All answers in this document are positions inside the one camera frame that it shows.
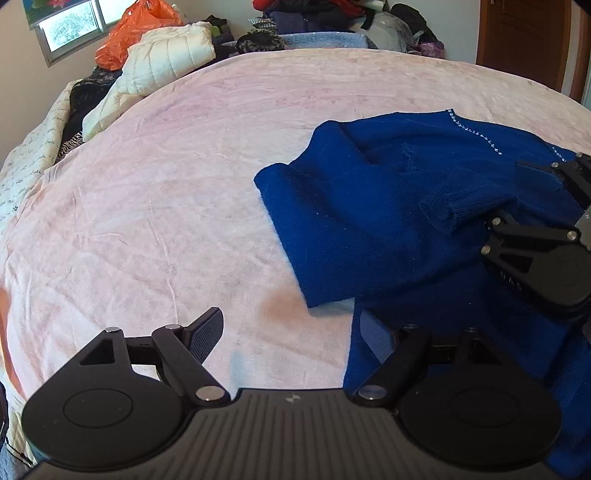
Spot pile of dark clothes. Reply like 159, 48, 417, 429
265, 0, 384, 35

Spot light blue blanket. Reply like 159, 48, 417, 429
221, 31, 380, 58

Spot brown wooden door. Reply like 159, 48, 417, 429
475, 0, 591, 100

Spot orange plastic bag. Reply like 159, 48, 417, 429
95, 0, 185, 71

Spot cream puffer jacket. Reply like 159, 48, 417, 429
82, 24, 217, 141

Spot blue knit sweater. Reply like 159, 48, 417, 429
254, 110, 591, 480

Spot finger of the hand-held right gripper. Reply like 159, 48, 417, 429
515, 152, 591, 208
480, 210, 591, 274

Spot pink floral bed sheet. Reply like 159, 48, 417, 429
0, 46, 591, 464

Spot green item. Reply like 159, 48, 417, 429
203, 16, 234, 44

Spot black backpack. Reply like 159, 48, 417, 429
390, 4, 438, 43

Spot dark patterned scarf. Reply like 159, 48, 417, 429
235, 28, 287, 55

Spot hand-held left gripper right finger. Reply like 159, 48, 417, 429
356, 308, 527, 408

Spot window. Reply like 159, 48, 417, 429
36, 0, 139, 68

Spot cream quilt with script print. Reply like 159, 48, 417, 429
0, 80, 78, 236

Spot clear plastic bag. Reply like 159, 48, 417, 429
367, 10, 416, 52

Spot dark patterned clothing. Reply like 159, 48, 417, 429
54, 66, 126, 163

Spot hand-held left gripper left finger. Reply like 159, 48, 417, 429
69, 308, 230, 407

